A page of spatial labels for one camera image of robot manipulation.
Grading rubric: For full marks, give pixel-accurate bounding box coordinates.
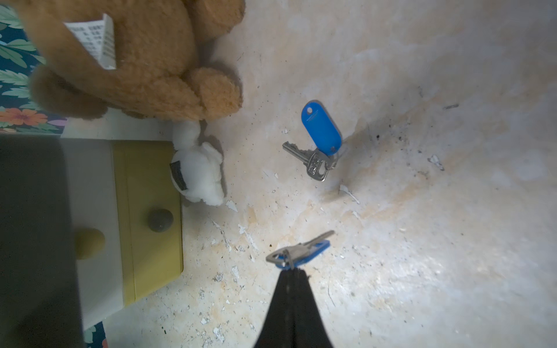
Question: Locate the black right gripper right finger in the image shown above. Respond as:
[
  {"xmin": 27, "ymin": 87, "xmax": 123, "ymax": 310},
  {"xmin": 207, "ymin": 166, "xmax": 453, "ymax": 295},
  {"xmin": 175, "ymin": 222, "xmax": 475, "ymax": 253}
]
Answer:
[{"xmin": 294, "ymin": 268, "xmax": 333, "ymax": 347}]

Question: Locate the brown teddy bear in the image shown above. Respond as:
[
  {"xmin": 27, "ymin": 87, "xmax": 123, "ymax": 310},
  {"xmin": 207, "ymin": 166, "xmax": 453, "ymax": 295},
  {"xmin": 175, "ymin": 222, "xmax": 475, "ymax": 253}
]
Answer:
[{"xmin": 8, "ymin": 0, "xmax": 245, "ymax": 121}]

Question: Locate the white yellow drawer cabinet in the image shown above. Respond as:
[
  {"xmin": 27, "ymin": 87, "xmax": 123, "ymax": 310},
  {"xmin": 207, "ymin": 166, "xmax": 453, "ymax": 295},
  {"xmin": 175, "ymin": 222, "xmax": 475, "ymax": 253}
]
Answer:
[{"xmin": 62, "ymin": 110, "xmax": 183, "ymax": 328}]

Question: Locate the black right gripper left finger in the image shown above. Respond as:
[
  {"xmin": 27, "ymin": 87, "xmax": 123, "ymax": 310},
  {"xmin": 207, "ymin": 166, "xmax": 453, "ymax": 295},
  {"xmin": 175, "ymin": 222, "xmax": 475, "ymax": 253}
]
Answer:
[{"xmin": 255, "ymin": 270, "xmax": 294, "ymax": 347}]

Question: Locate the key with blue tag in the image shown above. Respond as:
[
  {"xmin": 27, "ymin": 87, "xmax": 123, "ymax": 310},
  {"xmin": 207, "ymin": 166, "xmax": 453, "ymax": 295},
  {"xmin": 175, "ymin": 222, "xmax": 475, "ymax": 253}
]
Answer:
[
  {"xmin": 265, "ymin": 231, "xmax": 335, "ymax": 270},
  {"xmin": 282, "ymin": 100, "xmax": 342, "ymax": 182}
]

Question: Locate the small white plush toy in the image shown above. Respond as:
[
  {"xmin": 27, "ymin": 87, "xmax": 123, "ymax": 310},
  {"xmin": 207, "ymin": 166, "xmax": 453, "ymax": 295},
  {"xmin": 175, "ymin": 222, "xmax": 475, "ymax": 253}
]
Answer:
[{"xmin": 170, "ymin": 120, "xmax": 224, "ymax": 206}]

